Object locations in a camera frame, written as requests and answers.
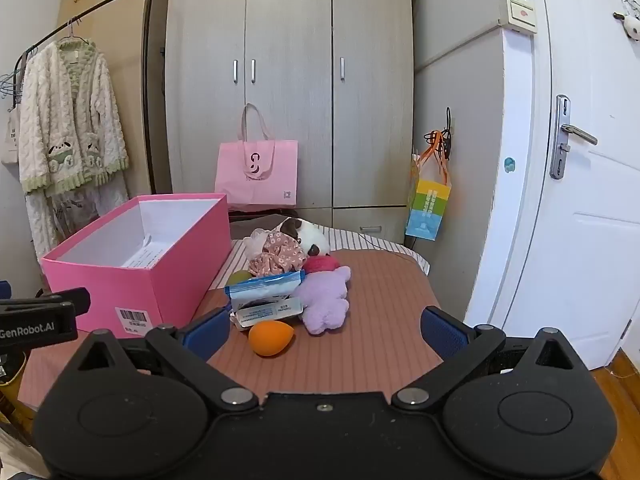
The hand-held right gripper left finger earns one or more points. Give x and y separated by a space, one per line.
207 334

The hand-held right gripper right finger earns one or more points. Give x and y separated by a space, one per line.
441 331

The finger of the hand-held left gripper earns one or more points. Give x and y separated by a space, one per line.
70 302

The pink cardboard box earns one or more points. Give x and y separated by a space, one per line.
165 290

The orange makeup sponge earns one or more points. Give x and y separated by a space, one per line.
271 338

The green makeup sponge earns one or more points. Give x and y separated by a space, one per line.
238 278

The white tissue packet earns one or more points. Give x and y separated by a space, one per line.
270 312

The blue wet wipes packet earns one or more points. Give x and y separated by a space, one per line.
262 287

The floral fabric scrunchie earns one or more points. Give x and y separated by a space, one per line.
277 257

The white lace scrunchie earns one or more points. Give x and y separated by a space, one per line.
256 241

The purple plush toy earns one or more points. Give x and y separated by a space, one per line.
322 305

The pink fluffy ball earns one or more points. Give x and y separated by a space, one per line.
320 264

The white brown plush dog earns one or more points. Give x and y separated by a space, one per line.
312 237

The white paper sheet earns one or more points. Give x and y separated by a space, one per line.
145 255

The colourful paper bag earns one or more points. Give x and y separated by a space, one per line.
425 205

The white door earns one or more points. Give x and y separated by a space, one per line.
575 260

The pink tote bag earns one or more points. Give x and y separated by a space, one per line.
260 180

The white cloth tote bag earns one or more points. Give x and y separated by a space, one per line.
10 135

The teal door sticker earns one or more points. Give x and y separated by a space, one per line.
509 165

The white green fluffy robe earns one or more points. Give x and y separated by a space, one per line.
65 110

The beige wooden board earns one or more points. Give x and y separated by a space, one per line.
125 85

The black clothes rack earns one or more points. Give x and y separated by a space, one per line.
148 60

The metal robe hanger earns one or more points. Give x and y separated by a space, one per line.
74 30

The grey wooden wardrobe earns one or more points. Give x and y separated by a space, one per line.
290 35

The small white hanging toy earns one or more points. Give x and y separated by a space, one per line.
631 27

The black wall hook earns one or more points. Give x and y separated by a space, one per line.
445 135

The beige wall switch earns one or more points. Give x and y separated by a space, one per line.
517 12

